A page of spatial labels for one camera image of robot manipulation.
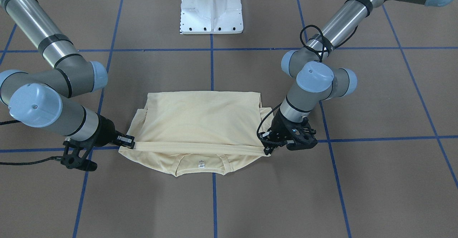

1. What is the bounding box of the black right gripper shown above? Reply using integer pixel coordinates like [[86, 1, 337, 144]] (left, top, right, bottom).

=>
[[60, 115, 135, 171]]

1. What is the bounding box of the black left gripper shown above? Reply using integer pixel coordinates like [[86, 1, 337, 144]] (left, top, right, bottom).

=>
[[258, 111, 318, 156]]

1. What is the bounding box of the beige long-sleeve printed shirt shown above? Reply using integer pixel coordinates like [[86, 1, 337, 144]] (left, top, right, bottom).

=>
[[119, 91, 273, 177]]

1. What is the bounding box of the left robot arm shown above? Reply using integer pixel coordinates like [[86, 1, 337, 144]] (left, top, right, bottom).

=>
[[257, 0, 453, 155]]

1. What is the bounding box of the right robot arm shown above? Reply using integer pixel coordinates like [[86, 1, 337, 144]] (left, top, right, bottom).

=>
[[1, 0, 135, 171]]

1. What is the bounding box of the brown paper table cover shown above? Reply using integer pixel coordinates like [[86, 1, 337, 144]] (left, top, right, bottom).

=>
[[1, 0, 458, 238]]

